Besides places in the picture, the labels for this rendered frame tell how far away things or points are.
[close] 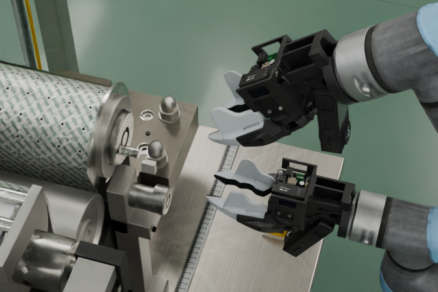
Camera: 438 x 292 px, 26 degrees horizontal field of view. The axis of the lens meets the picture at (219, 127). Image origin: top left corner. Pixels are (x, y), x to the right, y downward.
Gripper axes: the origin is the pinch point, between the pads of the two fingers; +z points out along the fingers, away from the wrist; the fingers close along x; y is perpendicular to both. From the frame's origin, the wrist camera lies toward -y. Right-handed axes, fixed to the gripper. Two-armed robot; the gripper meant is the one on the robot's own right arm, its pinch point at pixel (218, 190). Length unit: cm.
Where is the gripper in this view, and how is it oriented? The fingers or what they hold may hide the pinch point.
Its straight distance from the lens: 143.0
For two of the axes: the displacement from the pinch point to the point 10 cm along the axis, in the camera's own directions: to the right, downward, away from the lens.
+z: -9.6, -2.2, 1.8
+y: 0.0, -6.2, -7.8
